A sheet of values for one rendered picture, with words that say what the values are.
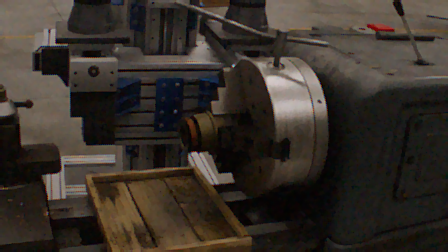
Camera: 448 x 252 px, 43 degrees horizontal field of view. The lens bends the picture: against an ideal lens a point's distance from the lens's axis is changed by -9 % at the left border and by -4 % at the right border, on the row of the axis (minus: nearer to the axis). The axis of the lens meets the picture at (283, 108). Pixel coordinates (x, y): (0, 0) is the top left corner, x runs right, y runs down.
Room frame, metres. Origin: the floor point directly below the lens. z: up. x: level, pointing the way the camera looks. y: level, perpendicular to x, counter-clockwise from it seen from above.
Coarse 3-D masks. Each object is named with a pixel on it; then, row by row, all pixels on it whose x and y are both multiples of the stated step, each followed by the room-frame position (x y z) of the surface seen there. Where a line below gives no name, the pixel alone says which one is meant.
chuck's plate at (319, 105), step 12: (300, 60) 1.30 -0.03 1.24; (300, 72) 1.24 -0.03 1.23; (312, 72) 1.26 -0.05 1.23; (312, 84) 1.22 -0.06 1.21; (312, 96) 1.20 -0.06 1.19; (324, 108) 1.19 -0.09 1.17; (324, 120) 1.18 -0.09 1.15; (324, 132) 1.17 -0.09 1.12; (324, 144) 1.17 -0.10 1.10; (324, 156) 1.17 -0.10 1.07; (312, 168) 1.16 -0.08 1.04; (312, 180) 1.18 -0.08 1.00
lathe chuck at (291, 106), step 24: (240, 72) 1.30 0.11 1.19; (264, 72) 1.20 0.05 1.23; (288, 72) 1.23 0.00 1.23; (264, 96) 1.18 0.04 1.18; (288, 96) 1.17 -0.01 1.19; (240, 120) 1.29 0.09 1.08; (264, 120) 1.17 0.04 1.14; (288, 120) 1.14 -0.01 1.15; (312, 120) 1.17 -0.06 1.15; (288, 144) 1.13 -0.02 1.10; (312, 144) 1.15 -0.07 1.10; (240, 168) 1.25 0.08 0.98; (264, 168) 1.15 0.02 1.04; (288, 168) 1.13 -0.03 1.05; (264, 192) 1.14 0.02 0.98; (288, 192) 1.19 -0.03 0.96
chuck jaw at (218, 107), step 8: (224, 72) 1.28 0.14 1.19; (232, 72) 1.29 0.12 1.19; (224, 80) 1.27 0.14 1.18; (232, 80) 1.28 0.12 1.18; (240, 80) 1.29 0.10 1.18; (216, 88) 1.26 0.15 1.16; (224, 88) 1.26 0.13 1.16; (232, 88) 1.27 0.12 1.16; (240, 88) 1.28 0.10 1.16; (216, 96) 1.26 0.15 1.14; (224, 96) 1.25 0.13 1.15; (232, 96) 1.26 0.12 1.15; (240, 96) 1.27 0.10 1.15; (208, 104) 1.24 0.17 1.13; (216, 104) 1.23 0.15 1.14; (224, 104) 1.24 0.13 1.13; (232, 104) 1.25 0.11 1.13; (240, 104) 1.26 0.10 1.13; (216, 112) 1.22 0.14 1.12; (224, 112) 1.23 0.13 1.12; (232, 112) 1.24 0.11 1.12; (240, 112) 1.24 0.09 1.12; (248, 112) 1.27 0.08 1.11
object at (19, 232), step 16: (0, 192) 0.98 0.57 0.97; (16, 192) 1.00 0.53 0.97; (32, 192) 1.01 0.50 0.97; (0, 208) 0.92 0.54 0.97; (32, 208) 0.95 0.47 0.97; (0, 224) 0.87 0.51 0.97; (16, 224) 0.88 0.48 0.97; (32, 224) 0.89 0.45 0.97; (48, 224) 0.90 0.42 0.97; (0, 240) 0.82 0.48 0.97; (16, 240) 0.83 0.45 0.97; (32, 240) 0.84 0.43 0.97; (48, 240) 0.85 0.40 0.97
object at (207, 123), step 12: (180, 120) 1.18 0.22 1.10; (192, 120) 1.18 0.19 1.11; (204, 120) 1.18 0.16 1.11; (216, 120) 1.20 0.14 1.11; (180, 132) 1.20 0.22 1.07; (192, 132) 1.15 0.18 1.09; (204, 132) 1.16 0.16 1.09; (216, 132) 1.17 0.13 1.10; (192, 144) 1.15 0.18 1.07; (204, 144) 1.16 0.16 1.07; (216, 144) 1.17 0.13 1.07
